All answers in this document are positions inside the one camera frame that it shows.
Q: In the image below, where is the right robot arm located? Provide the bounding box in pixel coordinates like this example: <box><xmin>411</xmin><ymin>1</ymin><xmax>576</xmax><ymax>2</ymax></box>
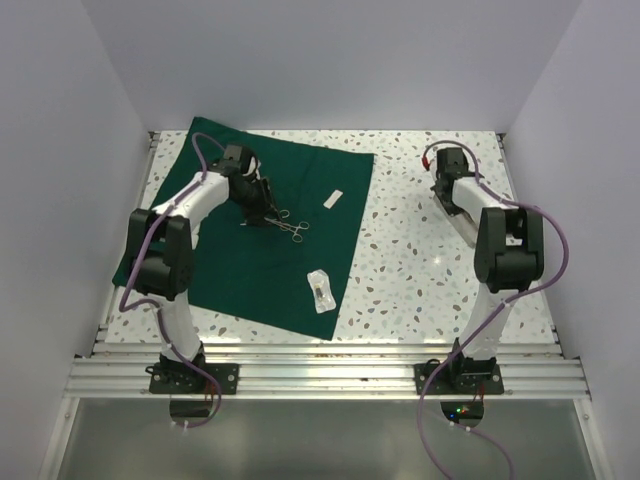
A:
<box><xmin>425</xmin><ymin>142</ymin><xmax>544</xmax><ymax>393</ymax></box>

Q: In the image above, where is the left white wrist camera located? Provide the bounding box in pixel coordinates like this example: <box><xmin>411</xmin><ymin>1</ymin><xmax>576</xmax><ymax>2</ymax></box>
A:
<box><xmin>242</xmin><ymin>156</ymin><xmax>261</xmax><ymax>182</ymax></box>

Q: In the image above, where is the metal instrument tray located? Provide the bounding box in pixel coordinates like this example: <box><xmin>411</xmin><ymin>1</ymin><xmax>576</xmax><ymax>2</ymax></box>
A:
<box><xmin>431</xmin><ymin>187</ymin><xmax>484</xmax><ymax>248</ymax></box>

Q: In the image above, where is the small white paper packet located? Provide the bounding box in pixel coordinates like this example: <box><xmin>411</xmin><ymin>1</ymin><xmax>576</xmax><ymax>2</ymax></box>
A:
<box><xmin>323</xmin><ymin>190</ymin><xmax>343</xmax><ymax>209</ymax></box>

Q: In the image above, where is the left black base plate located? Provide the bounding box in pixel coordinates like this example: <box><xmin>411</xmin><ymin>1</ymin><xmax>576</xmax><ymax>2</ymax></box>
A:
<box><xmin>145</xmin><ymin>363</ymin><xmax>240</xmax><ymax>395</ymax></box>

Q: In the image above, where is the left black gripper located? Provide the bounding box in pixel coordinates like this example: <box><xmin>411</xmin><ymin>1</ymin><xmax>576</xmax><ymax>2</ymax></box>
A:
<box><xmin>231</xmin><ymin>176</ymin><xmax>282</xmax><ymax>228</ymax></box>

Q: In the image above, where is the aluminium mounting rail frame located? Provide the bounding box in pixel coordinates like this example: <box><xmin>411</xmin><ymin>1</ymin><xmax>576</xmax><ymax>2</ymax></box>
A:
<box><xmin>41</xmin><ymin>130</ymin><xmax>611</xmax><ymax>479</ymax></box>

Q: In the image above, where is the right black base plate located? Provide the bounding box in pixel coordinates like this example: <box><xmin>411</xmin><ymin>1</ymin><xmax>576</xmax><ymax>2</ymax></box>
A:
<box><xmin>413</xmin><ymin>362</ymin><xmax>505</xmax><ymax>396</ymax></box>

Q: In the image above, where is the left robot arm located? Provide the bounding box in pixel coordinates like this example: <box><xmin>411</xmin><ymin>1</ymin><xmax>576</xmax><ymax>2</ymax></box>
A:
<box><xmin>118</xmin><ymin>145</ymin><xmax>280</xmax><ymax>393</ymax></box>

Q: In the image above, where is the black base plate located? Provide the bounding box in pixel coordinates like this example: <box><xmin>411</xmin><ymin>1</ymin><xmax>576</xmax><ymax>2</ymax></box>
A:
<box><xmin>413</xmin><ymin>362</ymin><xmax>505</xmax><ymax>396</ymax></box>
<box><xmin>145</xmin><ymin>363</ymin><xmax>240</xmax><ymax>395</ymax></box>

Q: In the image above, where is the green surgical cloth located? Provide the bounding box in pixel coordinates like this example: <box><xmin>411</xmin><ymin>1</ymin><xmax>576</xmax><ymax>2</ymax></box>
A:
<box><xmin>110</xmin><ymin>116</ymin><xmax>377</xmax><ymax>342</ymax></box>

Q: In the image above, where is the clear plastic blister pack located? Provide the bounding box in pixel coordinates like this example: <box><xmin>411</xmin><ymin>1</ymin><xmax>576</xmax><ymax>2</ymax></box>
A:
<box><xmin>307</xmin><ymin>269</ymin><xmax>336</xmax><ymax>314</ymax></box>

